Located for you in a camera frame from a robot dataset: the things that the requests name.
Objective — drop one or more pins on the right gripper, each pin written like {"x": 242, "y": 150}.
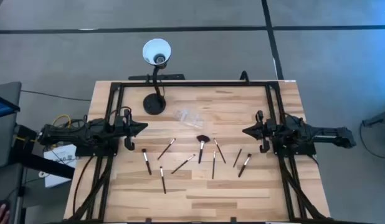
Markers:
{"x": 266, "y": 129}

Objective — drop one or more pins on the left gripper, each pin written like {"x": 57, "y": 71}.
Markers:
{"x": 124, "y": 127}

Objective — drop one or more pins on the thin black makeup brush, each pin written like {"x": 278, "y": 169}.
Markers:
{"x": 237, "y": 158}
{"x": 213, "y": 166}
{"x": 219, "y": 151}

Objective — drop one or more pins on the round-head black makeup brush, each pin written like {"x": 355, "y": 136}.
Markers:
{"x": 146, "y": 161}

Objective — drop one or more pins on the slim black makeup brush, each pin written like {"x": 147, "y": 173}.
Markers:
{"x": 166, "y": 149}
{"x": 183, "y": 164}
{"x": 163, "y": 180}

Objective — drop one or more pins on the clear acrylic brush organizer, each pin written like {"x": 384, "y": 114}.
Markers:
{"x": 189, "y": 118}

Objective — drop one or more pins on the fan makeup brush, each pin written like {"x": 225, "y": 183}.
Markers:
{"x": 201, "y": 149}

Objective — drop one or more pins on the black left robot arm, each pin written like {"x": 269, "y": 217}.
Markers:
{"x": 71, "y": 132}

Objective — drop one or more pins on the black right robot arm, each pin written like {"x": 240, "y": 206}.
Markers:
{"x": 329, "y": 135}

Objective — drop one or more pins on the black power strip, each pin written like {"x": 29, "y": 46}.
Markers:
{"x": 167, "y": 76}

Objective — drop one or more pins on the small white label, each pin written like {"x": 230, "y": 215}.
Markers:
{"x": 290, "y": 81}

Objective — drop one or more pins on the small black clamp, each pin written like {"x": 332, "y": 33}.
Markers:
{"x": 233, "y": 220}
{"x": 148, "y": 220}

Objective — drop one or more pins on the white cardboard box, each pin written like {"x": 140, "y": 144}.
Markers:
{"x": 60, "y": 174}

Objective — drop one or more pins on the black desk leg beam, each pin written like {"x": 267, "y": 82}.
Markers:
{"x": 43, "y": 163}

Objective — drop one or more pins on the grey stand leg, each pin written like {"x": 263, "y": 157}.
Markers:
{"x": 379, "y": 119}

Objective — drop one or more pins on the grey desk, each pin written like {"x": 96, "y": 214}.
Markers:
{"x": 5, "y": 137}

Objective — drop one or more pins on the blue-screen monitor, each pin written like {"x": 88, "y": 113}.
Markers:
{"x": 2, "y": 107}

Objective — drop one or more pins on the black computer mouse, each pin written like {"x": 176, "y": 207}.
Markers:
{"x": 5, "y": 203}

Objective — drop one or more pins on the person's hand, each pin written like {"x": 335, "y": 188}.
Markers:
{"x": 0, "y": 214}

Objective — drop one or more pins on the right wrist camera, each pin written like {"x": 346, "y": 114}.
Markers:
{"x": 264, "y": 146}

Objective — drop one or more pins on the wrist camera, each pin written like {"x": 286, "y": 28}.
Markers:
{"x": 264, "y": 146}
{"x": 129, "y": 144}

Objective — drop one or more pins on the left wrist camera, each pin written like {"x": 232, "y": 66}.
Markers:
{"x": 129, "y": 144}

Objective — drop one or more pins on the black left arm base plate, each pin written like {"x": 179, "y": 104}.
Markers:
{"x": 93, "y": 152}

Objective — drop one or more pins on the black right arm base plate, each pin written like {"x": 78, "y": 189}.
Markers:
{"x": 301, "y": 152}

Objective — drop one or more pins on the black aluminium rig frame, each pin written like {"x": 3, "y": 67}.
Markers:
{"x": 195, "y": 84}

